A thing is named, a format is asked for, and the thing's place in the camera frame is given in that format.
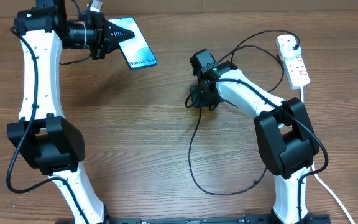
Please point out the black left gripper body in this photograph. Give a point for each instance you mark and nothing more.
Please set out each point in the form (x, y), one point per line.
(97, 35)

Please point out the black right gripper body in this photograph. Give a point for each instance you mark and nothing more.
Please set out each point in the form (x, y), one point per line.
(204, 99)

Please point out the Samsung Galaxy smartphone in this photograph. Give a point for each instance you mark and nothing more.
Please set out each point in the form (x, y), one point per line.
(136, 50)

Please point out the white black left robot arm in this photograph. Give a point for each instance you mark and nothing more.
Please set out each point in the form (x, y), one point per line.
(42, 135)

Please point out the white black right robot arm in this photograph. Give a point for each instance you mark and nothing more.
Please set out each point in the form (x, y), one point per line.
(285, 137)

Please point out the white charger adapter plug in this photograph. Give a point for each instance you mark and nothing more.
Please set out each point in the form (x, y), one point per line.
(286, 52)

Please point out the white power strip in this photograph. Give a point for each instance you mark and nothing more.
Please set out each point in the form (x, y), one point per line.
(295, 69)

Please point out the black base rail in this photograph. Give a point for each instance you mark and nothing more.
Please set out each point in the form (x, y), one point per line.
(247, 219)

